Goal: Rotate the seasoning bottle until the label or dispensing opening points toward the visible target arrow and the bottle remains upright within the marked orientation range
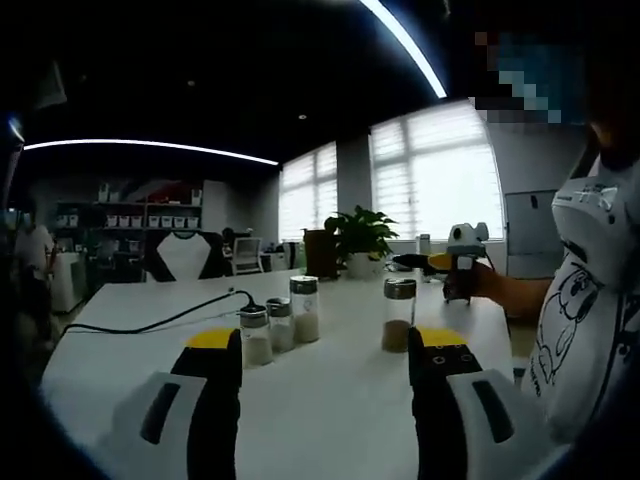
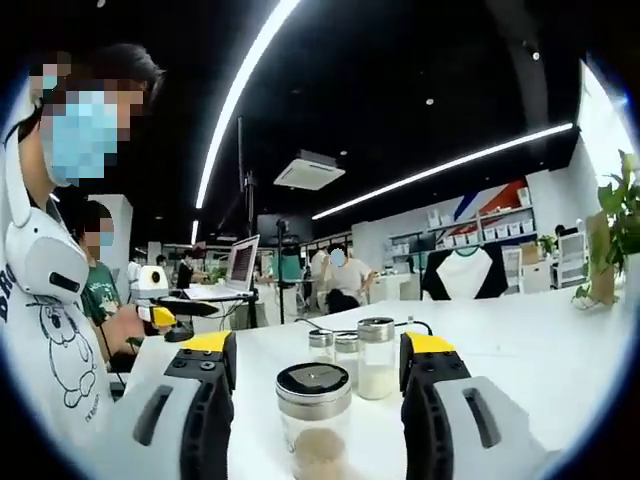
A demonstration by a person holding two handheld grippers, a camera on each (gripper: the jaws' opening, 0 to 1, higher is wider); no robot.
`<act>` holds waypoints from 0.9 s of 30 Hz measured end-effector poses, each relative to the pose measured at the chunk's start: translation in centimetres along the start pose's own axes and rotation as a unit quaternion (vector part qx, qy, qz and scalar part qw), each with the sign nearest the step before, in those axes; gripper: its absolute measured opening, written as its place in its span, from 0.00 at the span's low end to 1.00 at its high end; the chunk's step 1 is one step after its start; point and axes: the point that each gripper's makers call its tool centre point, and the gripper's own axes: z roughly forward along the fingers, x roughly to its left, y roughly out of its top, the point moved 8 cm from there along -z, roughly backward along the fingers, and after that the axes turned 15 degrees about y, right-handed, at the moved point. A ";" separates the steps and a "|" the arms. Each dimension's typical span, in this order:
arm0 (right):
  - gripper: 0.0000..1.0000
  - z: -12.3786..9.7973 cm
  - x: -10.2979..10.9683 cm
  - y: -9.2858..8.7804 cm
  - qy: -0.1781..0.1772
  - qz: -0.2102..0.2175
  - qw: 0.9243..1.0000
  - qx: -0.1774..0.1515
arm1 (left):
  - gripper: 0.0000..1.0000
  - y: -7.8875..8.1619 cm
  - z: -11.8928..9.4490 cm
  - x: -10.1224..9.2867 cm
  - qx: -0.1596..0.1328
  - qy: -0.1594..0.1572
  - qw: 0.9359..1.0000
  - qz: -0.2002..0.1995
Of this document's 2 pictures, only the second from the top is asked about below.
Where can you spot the window with white blinds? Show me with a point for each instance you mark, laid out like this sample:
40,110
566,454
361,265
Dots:
600,115

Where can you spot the silver laptop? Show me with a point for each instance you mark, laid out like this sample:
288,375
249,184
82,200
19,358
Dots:
242,262

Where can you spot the person in white shirt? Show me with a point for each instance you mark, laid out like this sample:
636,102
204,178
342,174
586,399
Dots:
50,350

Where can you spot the ceiling air conditioner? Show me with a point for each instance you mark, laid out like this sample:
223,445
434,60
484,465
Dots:
310,171

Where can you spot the white shoulder-worn device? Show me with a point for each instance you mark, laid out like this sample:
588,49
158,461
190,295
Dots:
45,265

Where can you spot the green potted plant white pot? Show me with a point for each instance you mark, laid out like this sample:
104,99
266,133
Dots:
625,200

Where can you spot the black laptop stand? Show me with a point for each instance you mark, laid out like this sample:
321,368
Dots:
240,310

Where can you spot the long ceiling light strip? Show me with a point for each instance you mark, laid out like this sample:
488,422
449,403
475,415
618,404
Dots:
440,170
220,125

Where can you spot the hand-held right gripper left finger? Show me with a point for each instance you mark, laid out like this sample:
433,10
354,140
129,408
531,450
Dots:
205,415

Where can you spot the tall black pole stand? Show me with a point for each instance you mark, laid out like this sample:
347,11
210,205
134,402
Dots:
248,210

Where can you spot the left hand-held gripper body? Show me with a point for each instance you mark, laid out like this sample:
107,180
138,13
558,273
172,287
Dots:
150,285

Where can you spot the black camera tripod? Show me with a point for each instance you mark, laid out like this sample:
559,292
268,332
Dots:
284,265

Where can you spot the cardboard box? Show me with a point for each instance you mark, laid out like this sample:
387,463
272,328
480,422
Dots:
530,252

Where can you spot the shelf of white storage bins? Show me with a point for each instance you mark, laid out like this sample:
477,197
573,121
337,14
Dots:
500,230

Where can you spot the small seasoning bottle grey powder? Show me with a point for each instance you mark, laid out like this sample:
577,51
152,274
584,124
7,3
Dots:
321,340

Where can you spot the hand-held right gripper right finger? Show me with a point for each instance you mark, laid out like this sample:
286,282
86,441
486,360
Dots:
430,415

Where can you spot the tall seasoning bottle white powder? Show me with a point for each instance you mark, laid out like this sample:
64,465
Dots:
376,350

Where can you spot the person's left hand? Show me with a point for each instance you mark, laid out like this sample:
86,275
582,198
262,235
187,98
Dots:
127,327

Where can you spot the small seasoning bottle white powder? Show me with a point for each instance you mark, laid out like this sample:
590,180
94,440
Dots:
346,345

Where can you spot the white office chair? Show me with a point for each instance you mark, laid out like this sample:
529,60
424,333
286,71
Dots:
570,257

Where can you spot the tall seasoning bottle brown powder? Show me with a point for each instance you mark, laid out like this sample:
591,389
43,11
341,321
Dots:
312,395

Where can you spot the small green potted plant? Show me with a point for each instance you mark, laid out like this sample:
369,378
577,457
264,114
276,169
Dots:
546,243

